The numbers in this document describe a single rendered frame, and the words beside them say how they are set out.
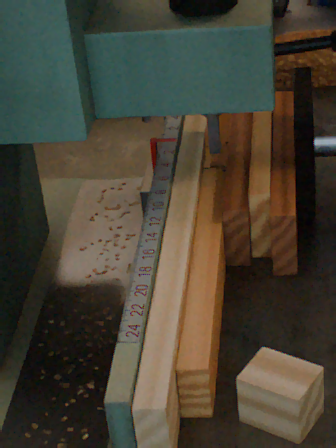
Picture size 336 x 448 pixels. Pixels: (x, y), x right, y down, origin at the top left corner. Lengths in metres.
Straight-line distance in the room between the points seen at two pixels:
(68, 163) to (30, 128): 2.05
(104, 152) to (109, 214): 1.80
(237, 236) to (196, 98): 0.11
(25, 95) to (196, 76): 0.12
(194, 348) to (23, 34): 0.25
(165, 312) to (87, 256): 0.34
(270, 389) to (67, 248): 0.42
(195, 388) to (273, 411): 0.05
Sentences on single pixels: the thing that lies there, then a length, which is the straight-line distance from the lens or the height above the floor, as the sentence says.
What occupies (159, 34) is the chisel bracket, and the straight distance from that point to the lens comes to 0.72.
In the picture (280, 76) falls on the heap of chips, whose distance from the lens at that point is 1.00.
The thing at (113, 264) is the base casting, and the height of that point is 0.80.
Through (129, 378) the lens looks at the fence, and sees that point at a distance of 0.57.
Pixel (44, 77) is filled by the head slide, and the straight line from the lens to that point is 0.70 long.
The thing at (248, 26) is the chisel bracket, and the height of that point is 1.07.
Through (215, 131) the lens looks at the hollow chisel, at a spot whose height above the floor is 0.97.
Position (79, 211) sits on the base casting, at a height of 0.80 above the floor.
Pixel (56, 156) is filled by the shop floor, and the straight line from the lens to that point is 2.82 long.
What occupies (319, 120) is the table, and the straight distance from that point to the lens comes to 0.93.
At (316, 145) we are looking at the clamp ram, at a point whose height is 0.95.
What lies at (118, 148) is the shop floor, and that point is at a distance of 2.82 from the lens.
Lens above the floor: 1.33
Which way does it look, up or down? 33 degrees down
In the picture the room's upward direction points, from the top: 7 degrees counter-clockwise
